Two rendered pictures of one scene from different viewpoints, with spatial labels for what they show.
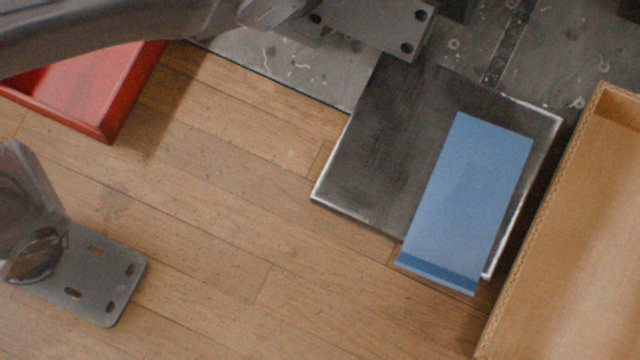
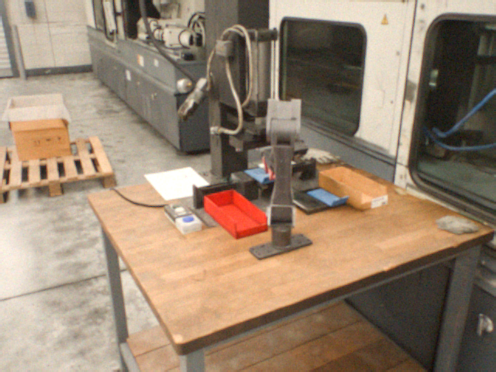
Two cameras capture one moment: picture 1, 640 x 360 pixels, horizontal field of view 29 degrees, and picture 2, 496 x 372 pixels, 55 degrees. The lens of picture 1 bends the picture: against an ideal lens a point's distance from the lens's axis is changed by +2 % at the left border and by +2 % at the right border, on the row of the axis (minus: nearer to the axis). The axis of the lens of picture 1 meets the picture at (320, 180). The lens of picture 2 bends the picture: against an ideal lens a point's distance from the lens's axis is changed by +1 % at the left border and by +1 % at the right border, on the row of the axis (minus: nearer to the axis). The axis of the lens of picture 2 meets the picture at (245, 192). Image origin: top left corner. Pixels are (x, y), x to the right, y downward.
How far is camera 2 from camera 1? 148 cm
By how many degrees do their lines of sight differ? 59
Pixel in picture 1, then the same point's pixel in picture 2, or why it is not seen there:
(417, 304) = (342, 212)
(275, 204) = (304, 218)
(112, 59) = (247, 223)
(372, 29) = (299, 147)
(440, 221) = (328, 200)
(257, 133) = not seen: hidden behind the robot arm
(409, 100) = (298, 196)
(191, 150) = not seen: hidden behind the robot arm
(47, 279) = (292, 244)
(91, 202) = not seen: hidden behind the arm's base
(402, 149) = (308, 200)
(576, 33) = (302, 184)
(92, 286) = (300, 240)
